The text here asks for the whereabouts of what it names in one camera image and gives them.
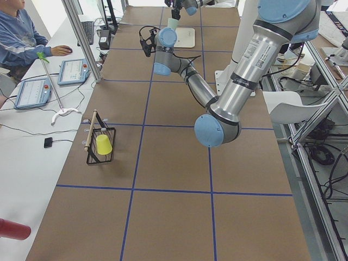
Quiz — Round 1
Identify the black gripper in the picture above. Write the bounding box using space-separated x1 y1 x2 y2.
171 0 183 20

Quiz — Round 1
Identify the mint green cup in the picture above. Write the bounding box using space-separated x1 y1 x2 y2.
167 18 179 30

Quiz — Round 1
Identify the far blue teach pendant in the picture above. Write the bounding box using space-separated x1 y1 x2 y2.
57 59 90 86

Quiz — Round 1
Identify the cream rabbit serving tray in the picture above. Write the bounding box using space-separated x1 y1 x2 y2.
174 27 195 48

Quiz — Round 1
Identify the black power box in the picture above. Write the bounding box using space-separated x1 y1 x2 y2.
98 29 111 50

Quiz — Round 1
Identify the white chair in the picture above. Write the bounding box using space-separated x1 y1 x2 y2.
263 91 328 124

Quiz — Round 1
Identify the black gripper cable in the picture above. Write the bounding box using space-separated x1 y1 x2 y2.
139 26 202 82

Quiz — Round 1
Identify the yellow cup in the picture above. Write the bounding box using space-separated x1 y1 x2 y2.
96 134 113 156

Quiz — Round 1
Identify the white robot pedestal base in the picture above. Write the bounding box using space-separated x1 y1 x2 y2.
215 0 259 96

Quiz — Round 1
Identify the blue teach pendant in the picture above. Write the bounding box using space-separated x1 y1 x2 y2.
14 78 51 109
57 59 90 86

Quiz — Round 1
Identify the red bottle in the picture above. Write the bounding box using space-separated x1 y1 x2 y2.
1 219 32 240

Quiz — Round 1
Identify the metal rod white stand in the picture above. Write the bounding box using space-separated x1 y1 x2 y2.
36 52 82 126

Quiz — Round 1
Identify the small black puck device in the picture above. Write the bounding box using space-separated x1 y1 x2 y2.
43 137 53 148

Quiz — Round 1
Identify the black keyboard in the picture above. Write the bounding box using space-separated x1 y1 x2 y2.
81 21 94 45

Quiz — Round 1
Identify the near blue teach pendant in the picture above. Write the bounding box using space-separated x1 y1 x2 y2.
14 78 51 109

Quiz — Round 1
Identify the person in blue sweater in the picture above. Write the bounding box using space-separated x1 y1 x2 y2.
1 1 70 81

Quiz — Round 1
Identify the wooden rack handle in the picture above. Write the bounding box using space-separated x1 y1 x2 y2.
84 110 97 152

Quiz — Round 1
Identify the aluminium frame post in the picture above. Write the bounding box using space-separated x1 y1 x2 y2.
62 0 102 83

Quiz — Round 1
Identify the black wire cup rack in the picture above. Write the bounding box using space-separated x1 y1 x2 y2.
86 112 116 165

